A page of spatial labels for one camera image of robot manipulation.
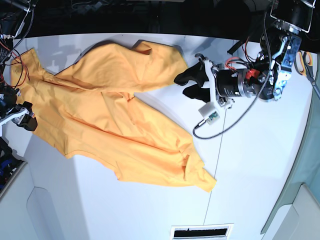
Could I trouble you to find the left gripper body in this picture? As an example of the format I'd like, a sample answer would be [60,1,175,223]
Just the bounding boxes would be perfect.
[215,68,253,103]

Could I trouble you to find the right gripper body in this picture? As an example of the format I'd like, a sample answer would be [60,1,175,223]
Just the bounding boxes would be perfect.
[0,86,21,118]

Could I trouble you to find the orange t-shirt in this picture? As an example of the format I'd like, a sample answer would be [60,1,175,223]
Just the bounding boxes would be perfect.
[18,41,216,192]

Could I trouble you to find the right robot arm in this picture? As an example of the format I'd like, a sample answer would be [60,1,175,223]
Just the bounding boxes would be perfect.
[0,0,38,132]

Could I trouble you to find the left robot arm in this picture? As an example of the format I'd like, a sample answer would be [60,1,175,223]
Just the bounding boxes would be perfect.
[174,0,320,106]

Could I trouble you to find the blue black clutter bin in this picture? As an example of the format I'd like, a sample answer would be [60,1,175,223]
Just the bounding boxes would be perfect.
[0,137,24,192]

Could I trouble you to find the green cloth at right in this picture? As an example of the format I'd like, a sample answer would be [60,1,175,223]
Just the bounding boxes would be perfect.
[260,93,320,234]

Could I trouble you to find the white table slot vent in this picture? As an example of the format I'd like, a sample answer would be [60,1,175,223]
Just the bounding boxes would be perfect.
[170,223,234,240]

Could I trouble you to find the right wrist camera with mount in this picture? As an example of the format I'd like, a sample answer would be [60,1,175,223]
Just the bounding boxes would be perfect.
[0,107,30,126]

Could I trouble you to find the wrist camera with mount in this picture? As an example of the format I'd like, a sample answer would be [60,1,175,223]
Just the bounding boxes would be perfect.
[195,53,234,126]
[0,107,30,126]

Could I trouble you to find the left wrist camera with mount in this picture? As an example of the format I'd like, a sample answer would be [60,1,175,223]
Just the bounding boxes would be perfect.
[195,53,234,126]

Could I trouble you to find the orange handled scissors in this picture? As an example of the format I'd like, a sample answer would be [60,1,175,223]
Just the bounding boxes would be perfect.
[294,50,320,99]

